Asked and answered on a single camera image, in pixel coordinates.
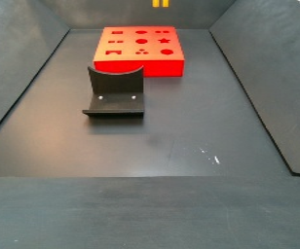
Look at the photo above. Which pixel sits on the black curved holder stand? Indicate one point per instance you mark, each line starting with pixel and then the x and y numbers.
pixel 117 93

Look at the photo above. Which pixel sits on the red shape-sorter box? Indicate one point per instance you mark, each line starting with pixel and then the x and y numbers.
pixel 129 47

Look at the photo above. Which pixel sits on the yellow square-circle peg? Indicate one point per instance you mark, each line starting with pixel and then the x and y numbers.
pixel 160 3

